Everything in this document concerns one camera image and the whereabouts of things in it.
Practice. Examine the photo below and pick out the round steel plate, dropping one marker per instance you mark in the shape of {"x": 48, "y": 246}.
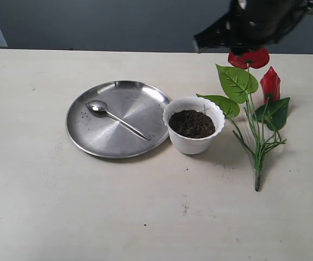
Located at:
{"x": 139, "y": 104}

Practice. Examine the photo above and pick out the artificial red flower plant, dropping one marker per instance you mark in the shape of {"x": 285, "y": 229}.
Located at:
{"x": 253, "y": 107}

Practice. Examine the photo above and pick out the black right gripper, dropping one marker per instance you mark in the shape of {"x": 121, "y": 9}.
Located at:
{"x": 251, "y": 25}

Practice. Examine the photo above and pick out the steel spoon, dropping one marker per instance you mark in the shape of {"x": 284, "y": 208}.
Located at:
{"x": 100, "y": 107}

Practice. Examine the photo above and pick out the white plastic pot with soil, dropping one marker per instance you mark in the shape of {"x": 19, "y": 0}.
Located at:
{"x": 192, "y": 123}

